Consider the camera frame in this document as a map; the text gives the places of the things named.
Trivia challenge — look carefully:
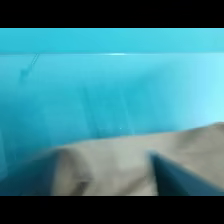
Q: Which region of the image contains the beige garment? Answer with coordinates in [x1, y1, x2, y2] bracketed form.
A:
[49, 121, 224, 197]

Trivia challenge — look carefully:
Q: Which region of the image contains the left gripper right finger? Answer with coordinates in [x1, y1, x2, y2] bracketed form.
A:
[148, 151, 224, 197]

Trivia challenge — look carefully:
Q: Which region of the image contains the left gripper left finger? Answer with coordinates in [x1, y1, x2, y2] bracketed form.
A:
[0, 150, 60, 197]

